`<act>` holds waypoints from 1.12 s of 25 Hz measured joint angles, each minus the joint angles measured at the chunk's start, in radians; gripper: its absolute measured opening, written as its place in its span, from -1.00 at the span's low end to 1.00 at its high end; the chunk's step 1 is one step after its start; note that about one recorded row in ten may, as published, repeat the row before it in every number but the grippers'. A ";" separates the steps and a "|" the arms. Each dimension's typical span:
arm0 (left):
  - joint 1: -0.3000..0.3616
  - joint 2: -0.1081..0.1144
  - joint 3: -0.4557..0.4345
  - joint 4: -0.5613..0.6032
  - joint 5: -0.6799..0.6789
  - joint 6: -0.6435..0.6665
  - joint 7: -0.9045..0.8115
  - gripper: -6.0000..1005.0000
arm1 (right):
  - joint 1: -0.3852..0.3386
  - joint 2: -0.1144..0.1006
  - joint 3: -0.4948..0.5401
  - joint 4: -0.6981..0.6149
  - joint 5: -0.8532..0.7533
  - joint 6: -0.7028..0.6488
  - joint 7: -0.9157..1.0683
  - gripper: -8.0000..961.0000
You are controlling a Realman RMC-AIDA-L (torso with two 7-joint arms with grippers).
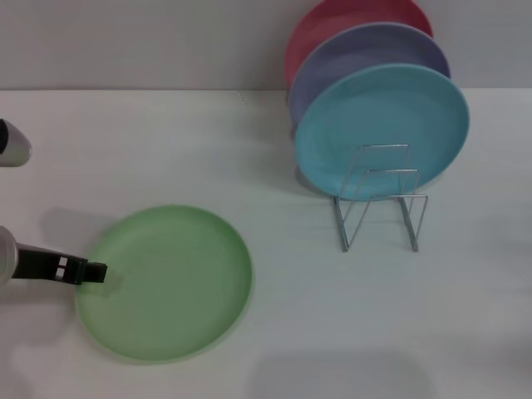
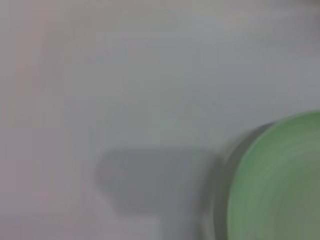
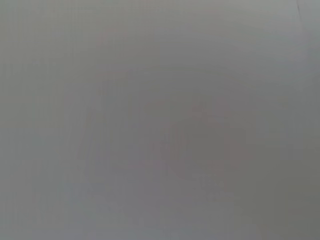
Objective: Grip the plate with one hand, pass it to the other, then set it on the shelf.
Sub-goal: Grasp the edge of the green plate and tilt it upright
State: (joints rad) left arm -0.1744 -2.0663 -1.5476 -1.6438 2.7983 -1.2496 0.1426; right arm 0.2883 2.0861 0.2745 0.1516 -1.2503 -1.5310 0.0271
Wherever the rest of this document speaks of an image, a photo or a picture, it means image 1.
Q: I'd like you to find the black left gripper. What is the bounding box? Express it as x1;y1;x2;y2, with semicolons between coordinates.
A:
11;243;109;288

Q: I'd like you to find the green plastic plate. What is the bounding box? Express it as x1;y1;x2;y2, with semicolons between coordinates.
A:
74;203;254;366

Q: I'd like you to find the blue plastic plate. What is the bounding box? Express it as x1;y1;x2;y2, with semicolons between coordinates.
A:
294;62;471;202

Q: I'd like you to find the purple plastic plate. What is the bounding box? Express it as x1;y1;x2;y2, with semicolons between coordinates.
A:
288;22;452;126

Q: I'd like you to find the red plastic plate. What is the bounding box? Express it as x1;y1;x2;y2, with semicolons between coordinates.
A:
284;0;435;91

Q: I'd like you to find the silver wire plate rack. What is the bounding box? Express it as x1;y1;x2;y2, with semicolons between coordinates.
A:
332;143;430;254

